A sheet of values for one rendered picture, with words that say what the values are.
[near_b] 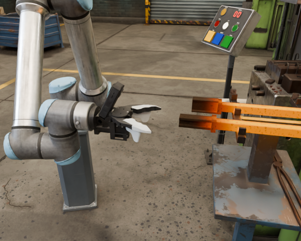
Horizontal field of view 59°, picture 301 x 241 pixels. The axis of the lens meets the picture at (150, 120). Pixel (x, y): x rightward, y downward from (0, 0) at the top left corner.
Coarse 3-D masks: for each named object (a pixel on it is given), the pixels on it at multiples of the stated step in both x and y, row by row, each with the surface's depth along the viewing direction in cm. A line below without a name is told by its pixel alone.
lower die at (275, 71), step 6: (270, 60) 139; (276, 60) 139; (282, 60) 139; (288, 60) 143; (294, 60) 143; (300, 60) 143; (270, 66) 139; (276, 66) 131; (282, 66) 128; (294, 66) 128; (300, 66) 128; (270, 72) 138; (276, 72) 131; (282, 72) 127; (288, 72) 126; (294, 72) 126; (300, 72) 126; (276, 78) 131
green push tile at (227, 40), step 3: (228, 36) 171; (225, 39) 172; (228, 39) 170; (231, 39) 168; (222, 42) 174; (225, 42) 172; (228, 42) 169; (222, 45) 173; (225, 45) 171; (228, 45) 169
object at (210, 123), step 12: (180, 120) 77; (192, 120) 75; (204, 120) 74; (216, 120) 74; (228, 120) 74; (240, 120) 74; (252, 132) 73; (264, 132) 72; (276, 132) 71; (288, 132) 70; (300, 132) 70
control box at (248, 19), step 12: (228, 12) 179; (240, 12) 169; (252, 12) 161; (228, 24) 175; (240, 24) 166; (252, 24) 164; (204, 36) 193; (240, 36) 165; (216, 48) 183; (228, 48) 168; (240, 48) 169
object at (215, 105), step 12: (192, 108) 87; (204, 108) 86; (216, 108) 85; (228, 108) 83; (240, 108) 83; (252, 108) 82; (264, 108) 82; (276, 108) 82; (288, 108) 82; (300, 108) 82
